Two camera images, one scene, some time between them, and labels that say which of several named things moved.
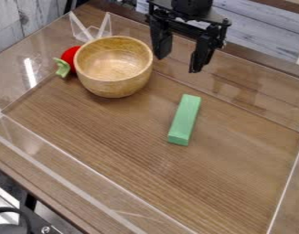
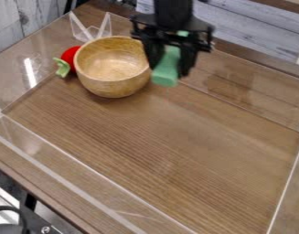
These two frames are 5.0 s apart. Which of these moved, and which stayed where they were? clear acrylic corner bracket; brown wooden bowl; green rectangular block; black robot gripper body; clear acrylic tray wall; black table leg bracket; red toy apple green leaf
Moved: green rectangular block; black robot gripper body
Stayed: brown wooden bowl; black table leg bracket; clear acrylic corner bracket; clear acrylic tray wall; red toy apple green leaf
